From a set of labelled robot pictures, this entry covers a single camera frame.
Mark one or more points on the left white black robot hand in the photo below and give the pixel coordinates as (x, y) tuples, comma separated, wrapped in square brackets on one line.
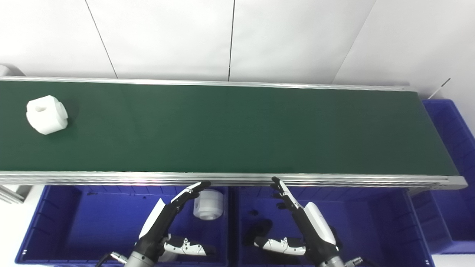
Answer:
[(157, 226)]

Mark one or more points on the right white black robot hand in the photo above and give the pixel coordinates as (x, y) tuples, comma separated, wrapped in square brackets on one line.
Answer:
[(315, 226)]

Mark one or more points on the white cylindrical plastic part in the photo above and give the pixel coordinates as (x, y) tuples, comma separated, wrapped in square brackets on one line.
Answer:
[(46, 114), (209, 204)]

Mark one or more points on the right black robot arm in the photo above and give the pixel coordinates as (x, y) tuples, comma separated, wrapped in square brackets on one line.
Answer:
[(332, 262)]

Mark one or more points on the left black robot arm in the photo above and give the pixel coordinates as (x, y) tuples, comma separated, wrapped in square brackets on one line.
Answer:
[(140, 260)]

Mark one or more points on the blue plastic bin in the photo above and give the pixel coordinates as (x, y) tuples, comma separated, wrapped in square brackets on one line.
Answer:
[(92, 226), (363, 226), (451, 155)]

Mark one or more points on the green conveyor belt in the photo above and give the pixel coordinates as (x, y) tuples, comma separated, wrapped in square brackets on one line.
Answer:
[(237, 126)]

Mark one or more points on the aluminium conveyor support leg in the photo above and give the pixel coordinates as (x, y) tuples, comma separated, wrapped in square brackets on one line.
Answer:
[(13, 193)]

